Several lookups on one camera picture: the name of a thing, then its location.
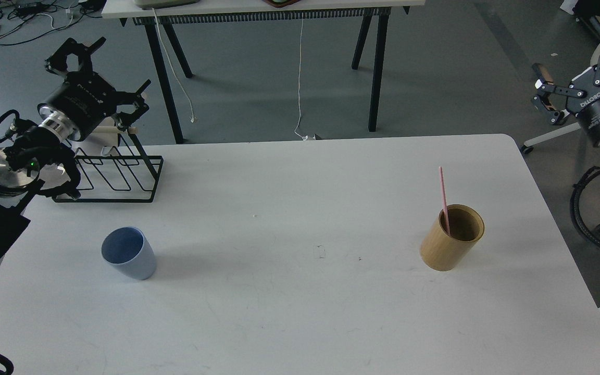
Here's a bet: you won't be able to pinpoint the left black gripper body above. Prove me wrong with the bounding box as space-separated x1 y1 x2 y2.
38 72 117 142

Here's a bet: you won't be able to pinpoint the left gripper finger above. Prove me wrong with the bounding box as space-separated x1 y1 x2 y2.
45 36 107 78
112 79 152 131

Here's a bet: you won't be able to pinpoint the blue cup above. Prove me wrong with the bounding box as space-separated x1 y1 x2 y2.
101 226 157 280

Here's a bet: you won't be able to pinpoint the pink chopstick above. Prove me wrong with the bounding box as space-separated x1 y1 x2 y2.
438 166 452 237

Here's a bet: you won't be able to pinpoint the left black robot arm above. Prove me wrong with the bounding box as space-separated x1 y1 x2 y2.
0 37 151 259

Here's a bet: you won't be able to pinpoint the white cup on rack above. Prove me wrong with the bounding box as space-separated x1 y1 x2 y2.
90 126 129 156

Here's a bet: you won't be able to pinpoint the background white table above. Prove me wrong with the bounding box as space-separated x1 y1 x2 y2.
101 1 426 144

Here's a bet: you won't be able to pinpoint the bamboo cylinder holder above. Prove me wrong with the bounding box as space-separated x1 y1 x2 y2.
420 204 485 271

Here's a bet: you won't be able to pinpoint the black wire dish rack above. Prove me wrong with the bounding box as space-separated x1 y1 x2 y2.
53 127 164 203

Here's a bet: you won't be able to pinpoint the white hanging cable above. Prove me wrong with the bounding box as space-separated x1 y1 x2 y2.
151 8 197 124
294 19 317 141

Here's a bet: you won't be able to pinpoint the floor cables and adapters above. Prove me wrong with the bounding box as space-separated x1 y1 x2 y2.
0 0 107 54

